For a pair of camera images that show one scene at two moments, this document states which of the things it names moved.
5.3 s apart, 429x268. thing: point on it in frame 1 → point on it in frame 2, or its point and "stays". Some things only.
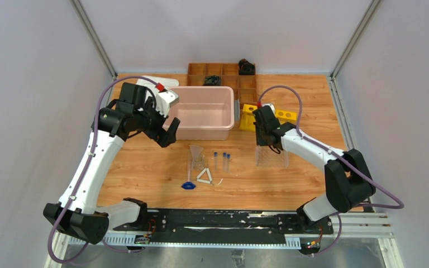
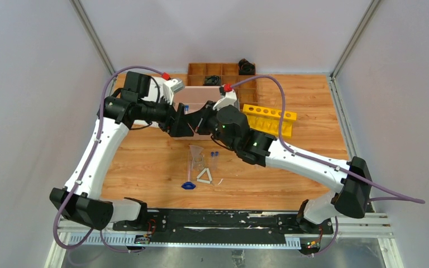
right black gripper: [260, 141] → [198, 120]
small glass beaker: [199, 162] stays
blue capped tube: [224, 161] → [217, 158]
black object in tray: [213, 80] stays
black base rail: [227, 226] stays
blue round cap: [188, 185] stays
